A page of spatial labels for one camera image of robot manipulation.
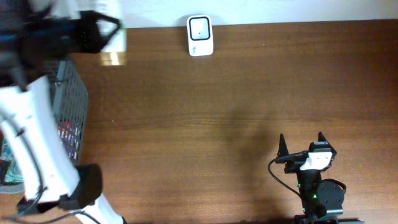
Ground grey plastic mesh basket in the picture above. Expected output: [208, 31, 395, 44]
[0, 58, 90, 195]

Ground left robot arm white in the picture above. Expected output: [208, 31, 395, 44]
[1, 1, 126, 223]

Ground white tube gold cap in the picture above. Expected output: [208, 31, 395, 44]
[96, 0, 127, 66]

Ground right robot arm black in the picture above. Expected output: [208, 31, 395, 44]
[267, 132, 363, 224]

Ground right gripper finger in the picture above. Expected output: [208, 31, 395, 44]
[318, 131, 328, 142]
[277, 133, 289, 159]

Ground white barcode scanner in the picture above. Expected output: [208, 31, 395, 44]
[187, 15, 214, 57]

